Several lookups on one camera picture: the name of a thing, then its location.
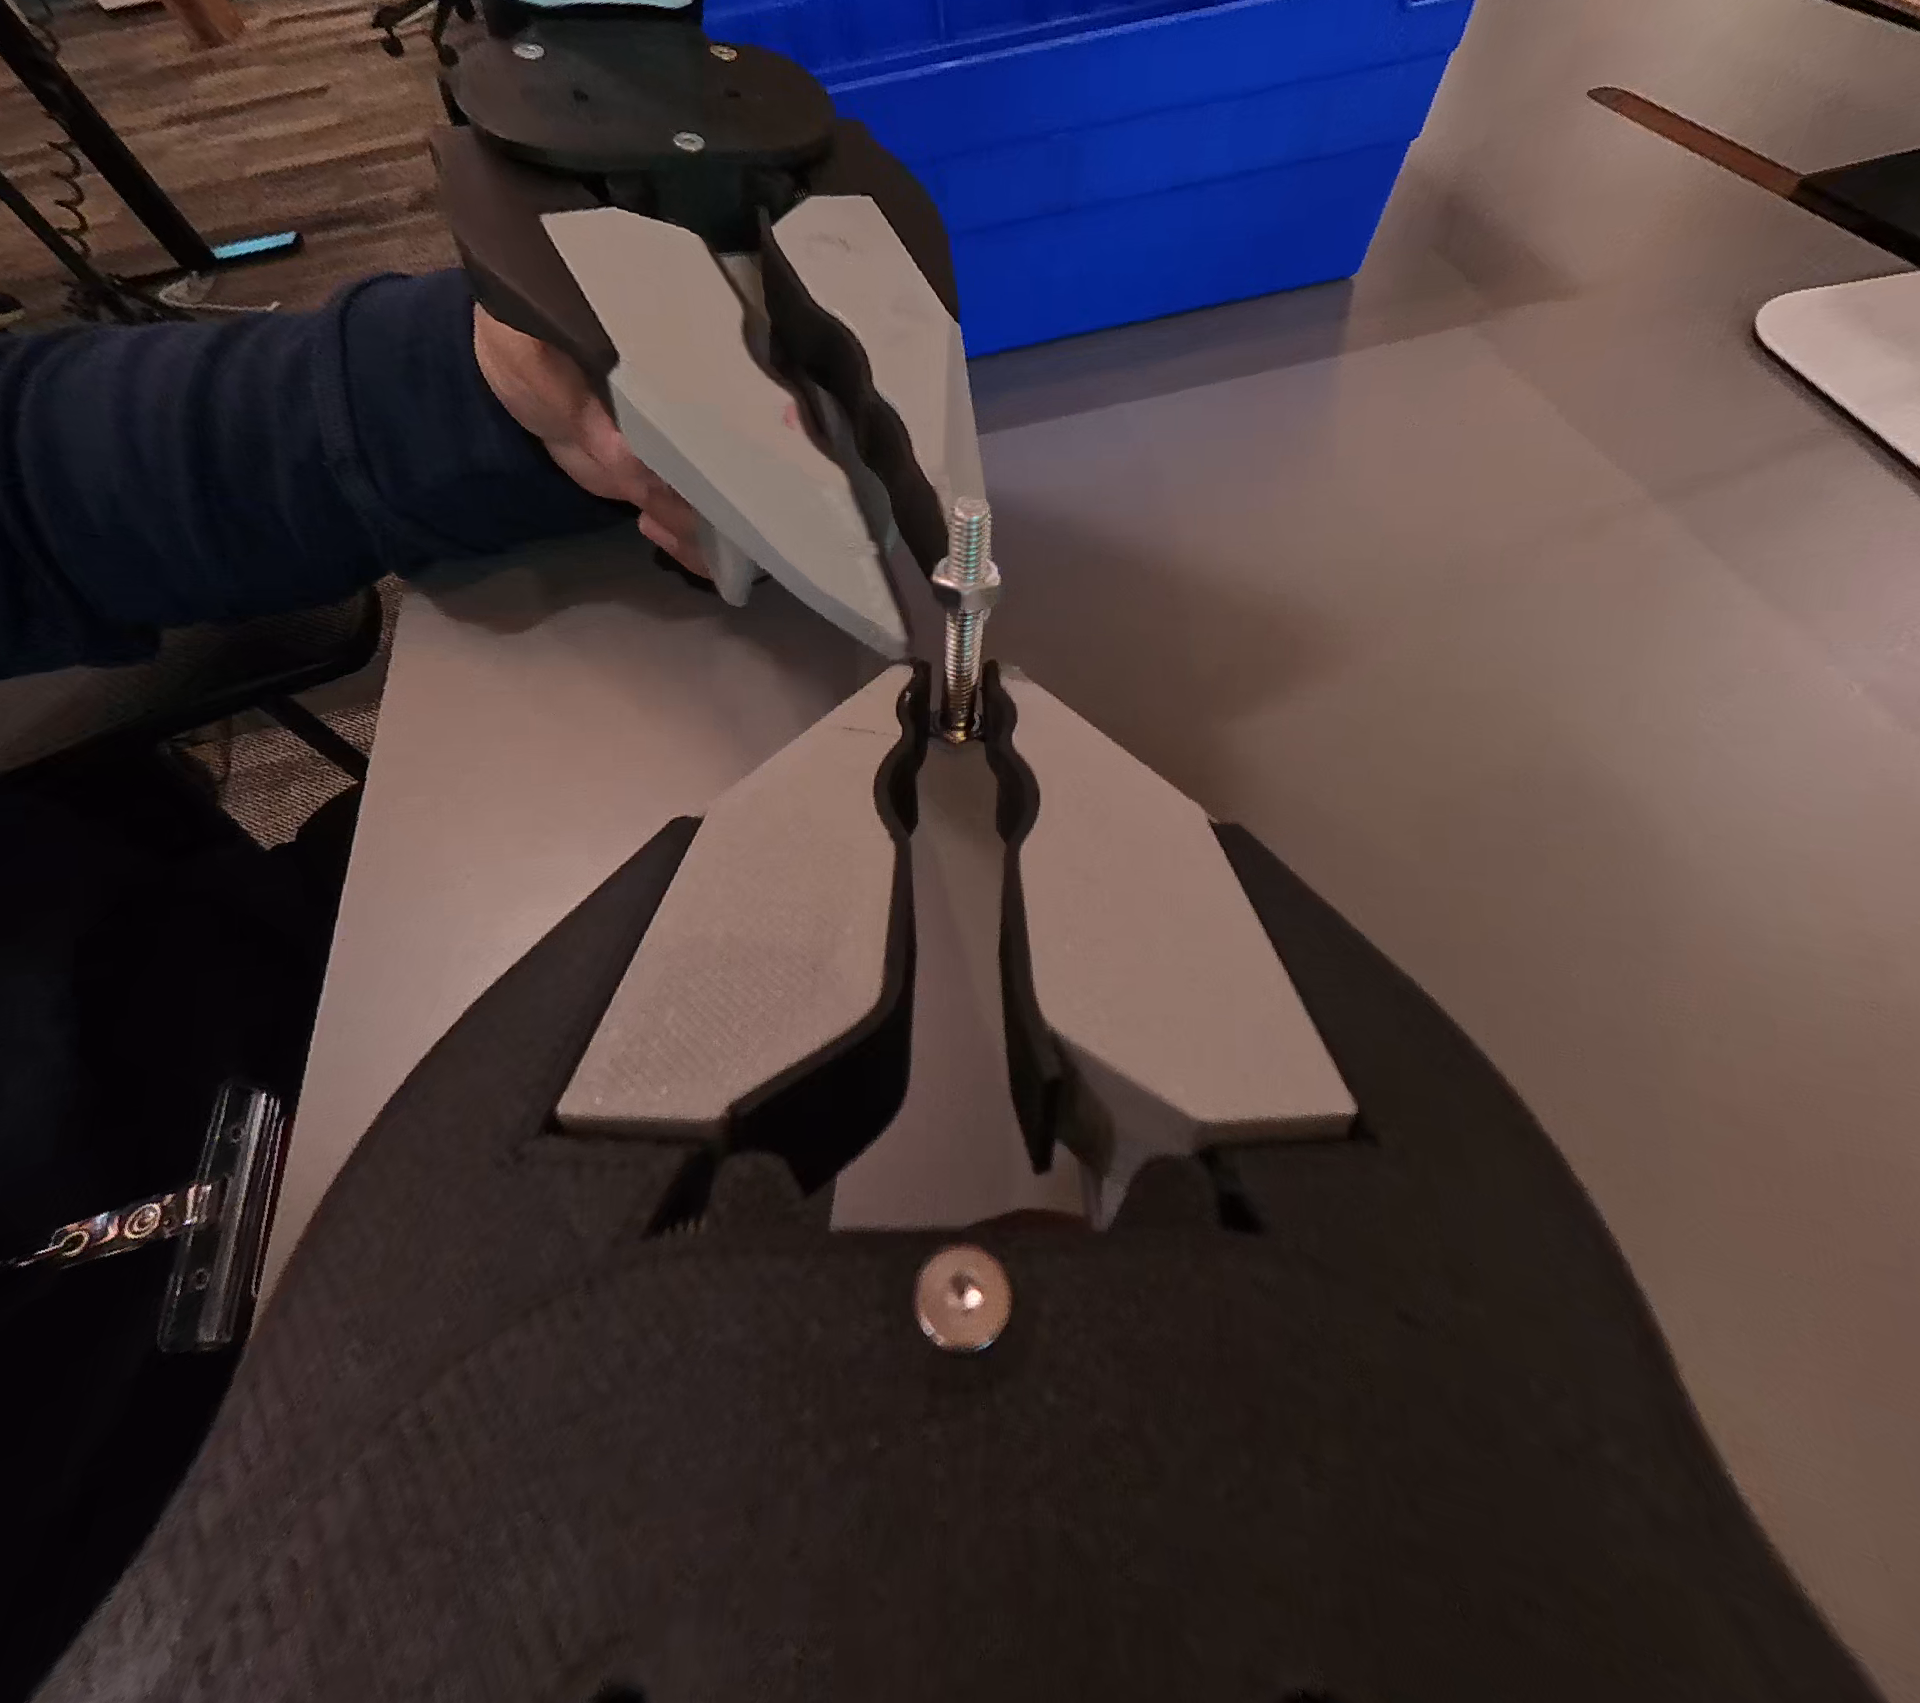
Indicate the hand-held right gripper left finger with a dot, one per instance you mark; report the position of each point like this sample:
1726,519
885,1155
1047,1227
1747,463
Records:
751,955

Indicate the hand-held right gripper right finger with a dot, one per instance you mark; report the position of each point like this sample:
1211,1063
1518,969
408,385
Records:
1171,969

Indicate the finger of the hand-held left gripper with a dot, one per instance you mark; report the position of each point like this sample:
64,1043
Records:
901,353
705,383

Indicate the steel bolt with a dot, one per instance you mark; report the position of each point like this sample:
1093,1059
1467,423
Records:
961,669

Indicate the blue plastic bin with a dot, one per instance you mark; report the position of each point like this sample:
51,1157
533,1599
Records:
1201,159

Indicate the person's left forearm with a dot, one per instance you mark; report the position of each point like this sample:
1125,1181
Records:
224,473

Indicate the person's left hand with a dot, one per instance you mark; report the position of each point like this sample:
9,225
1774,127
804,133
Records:
563,413

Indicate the wooden desk black legs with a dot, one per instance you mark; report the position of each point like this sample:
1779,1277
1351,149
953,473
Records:
90,143

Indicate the black desk chair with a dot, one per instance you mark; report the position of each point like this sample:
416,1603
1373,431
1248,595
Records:
224,685

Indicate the clear badge holder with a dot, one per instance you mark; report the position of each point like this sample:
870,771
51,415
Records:
224,1209

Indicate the person's torso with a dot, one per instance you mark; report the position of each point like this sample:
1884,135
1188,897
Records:
90,985

